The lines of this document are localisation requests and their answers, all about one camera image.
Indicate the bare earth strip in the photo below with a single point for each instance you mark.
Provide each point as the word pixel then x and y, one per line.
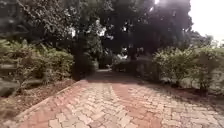
pixel 23 98

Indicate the large dark trees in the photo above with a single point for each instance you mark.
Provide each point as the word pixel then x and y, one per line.
pixel 100 26

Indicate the green bushes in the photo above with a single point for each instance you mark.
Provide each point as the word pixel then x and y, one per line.
pixel 186 65
pixel 36 63

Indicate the red brick path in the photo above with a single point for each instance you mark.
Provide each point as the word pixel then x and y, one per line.
pixel 110 106

